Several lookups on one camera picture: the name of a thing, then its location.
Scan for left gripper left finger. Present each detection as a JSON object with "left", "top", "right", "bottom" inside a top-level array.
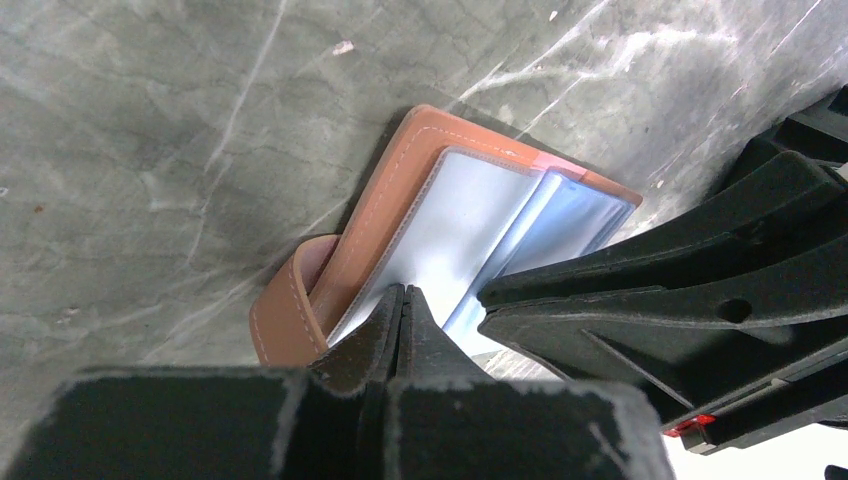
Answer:
[{"left": 5, "top": 285, "right": 405, "bottom": 479}]

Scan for brown leather card holder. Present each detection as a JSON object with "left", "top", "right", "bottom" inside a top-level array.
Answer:
[{"left": 249, "top": 105, "right": 642, "bottom": 367}]

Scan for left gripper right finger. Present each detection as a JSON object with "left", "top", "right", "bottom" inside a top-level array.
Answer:
[{"left": 384, "top": 286, "right": 673, "bottom": 479}]

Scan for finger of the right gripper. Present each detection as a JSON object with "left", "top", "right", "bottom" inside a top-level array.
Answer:
[
  {"left": 481, "top": 237, "right": 847, "bottom": 424},
  {"left": 478, "top": 151, "right": 847, "bottom": 311}
]

